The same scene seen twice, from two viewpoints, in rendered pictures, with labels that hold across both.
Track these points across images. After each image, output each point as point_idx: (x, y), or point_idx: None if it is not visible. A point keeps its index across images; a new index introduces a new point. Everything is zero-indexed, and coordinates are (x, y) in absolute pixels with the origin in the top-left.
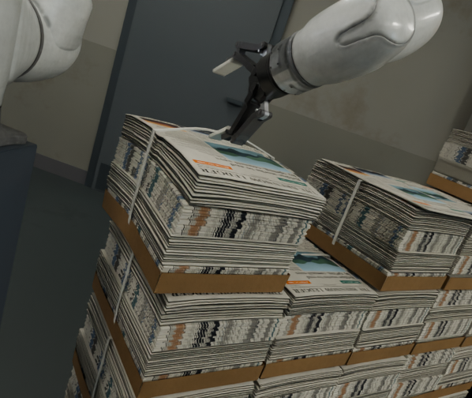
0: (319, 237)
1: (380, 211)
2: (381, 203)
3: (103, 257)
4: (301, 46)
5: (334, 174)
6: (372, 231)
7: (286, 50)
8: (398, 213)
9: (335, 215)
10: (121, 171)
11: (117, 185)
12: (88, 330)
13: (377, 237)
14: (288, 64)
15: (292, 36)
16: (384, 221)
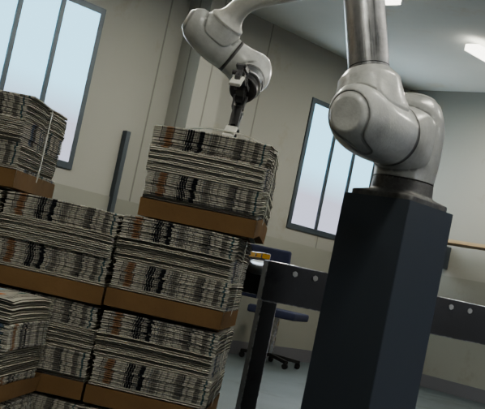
0: (29, 182)
1: (56, 133)
2: (56, 126)
3: (232, 287)
4: (266, 83)
5: (38, 111)
6: (51, 153)
7: (263, 83)
8: (61, 130)
9: (36, 152)
10: (265, 194)
11: (263, 207)
12: (212, 371)
13: (53, 157)
14: (261, 90)
15: (263, 75)
16: (56, 140)
